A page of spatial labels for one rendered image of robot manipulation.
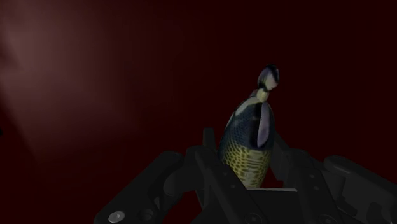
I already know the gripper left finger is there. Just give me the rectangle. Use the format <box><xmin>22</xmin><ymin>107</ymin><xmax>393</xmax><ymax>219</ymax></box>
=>
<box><xmin>93</xmin><ymin>127</ymin><xmax>261</xmax><ymax>224</ymax></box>

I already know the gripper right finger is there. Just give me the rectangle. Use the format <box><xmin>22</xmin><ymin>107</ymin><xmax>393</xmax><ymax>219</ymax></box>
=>
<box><xmin>270</xmin><ymin>132</ymin><xmax>397</xmax><ymax>224</ymax></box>

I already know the blue and yellow fish figure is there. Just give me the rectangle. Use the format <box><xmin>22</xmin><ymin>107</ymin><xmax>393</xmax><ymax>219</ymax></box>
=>
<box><xmin>218</xmin><ymin>64</ymin><xmax>280</xmax><ymax>189</ymax></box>

